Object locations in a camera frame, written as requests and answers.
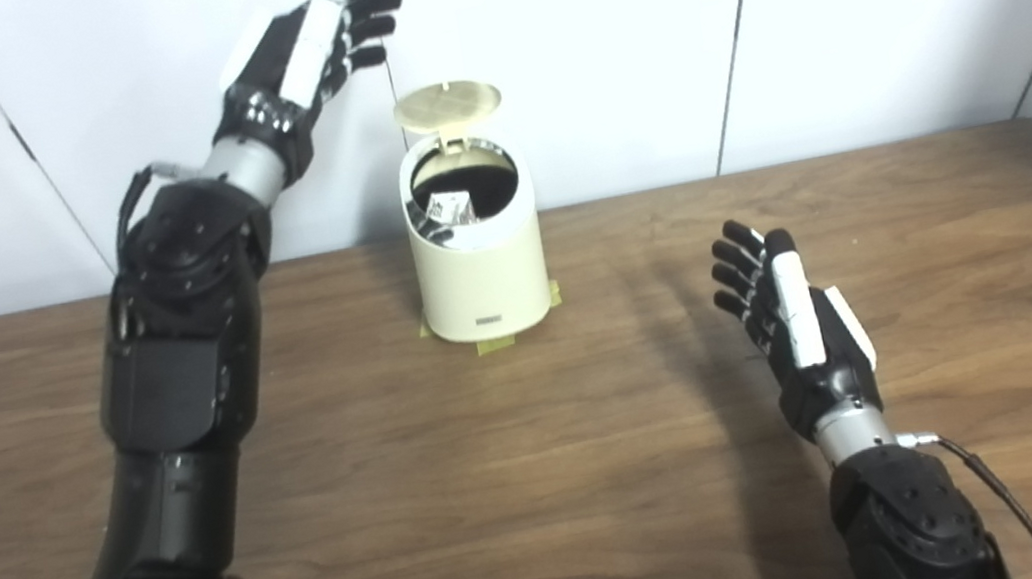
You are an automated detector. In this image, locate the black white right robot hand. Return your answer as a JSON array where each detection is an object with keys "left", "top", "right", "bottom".
[{"left": 703, "top": 201, "right": 890, "bottom": 455}]

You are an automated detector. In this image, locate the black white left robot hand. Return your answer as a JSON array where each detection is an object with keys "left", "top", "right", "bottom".
[{"left": 193, "top": 0, "right": 429, "bottom": 196}]

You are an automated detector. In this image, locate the cream round bin lid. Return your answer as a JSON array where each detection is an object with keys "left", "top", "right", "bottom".
[{"left": 390, "top": 74, "right": 510, "bottom": 160}]

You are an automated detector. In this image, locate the white green milk carton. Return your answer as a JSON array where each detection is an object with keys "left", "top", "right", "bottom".
[{"left": 420, "top": 186, "right": 480, "bottom": 232}]

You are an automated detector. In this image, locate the cream-colored plastic bin body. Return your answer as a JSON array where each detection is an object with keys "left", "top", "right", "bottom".
[{"left": 392, "top": 122, "right": 556, "bottom": 350}]

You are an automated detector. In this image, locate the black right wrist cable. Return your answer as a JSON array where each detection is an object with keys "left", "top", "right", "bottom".
[{"left": 895, "top": 415, "right": 1032, "bottom": 579}]

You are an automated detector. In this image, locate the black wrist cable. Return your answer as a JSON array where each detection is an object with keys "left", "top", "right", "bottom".
[
  {"left": 895, "top": 415, "right": 1032, "bottom": 579},
  {"left": 100, "top": 155, "right": 217, "bottom": 286}
]

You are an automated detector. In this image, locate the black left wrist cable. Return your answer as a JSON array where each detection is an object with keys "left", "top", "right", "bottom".
[{"left": 100, "top": 155, "right": 217, "bottom": 286}]

